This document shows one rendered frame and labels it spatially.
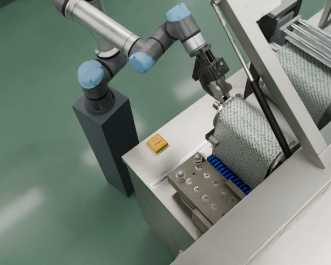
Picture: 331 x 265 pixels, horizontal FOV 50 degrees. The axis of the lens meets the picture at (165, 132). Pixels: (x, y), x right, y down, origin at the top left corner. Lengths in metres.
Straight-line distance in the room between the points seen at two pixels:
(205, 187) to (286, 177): 0.68
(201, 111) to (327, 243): 0.96
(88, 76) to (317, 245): 1.10
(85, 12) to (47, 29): 2.39
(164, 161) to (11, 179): 1.50
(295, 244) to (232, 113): 0.48
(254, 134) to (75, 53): 2.43
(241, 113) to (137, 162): 0.57
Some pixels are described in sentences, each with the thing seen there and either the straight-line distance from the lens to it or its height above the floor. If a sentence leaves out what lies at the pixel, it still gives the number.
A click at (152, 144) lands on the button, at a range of 1.56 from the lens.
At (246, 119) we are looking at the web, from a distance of 1.17.
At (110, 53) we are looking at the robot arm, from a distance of 1.61.
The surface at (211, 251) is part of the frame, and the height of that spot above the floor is 1.65.
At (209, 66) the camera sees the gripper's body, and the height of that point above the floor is 1.40.
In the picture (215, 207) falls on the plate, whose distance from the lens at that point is 1.33.
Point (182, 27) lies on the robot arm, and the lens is 1.19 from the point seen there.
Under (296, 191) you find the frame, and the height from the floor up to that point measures 1.65.
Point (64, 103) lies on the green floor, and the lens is 3.00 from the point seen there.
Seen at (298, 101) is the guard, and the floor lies 1.74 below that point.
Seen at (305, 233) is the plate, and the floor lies 1.44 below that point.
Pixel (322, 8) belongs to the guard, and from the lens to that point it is 0.78.
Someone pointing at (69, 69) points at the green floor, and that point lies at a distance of 3.23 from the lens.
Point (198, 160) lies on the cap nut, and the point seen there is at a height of 1.06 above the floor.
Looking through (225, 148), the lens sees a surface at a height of 1.14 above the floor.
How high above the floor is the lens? 2.27
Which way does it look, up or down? 58 degrees down
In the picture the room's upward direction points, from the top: 6 degrees counter-clockwise
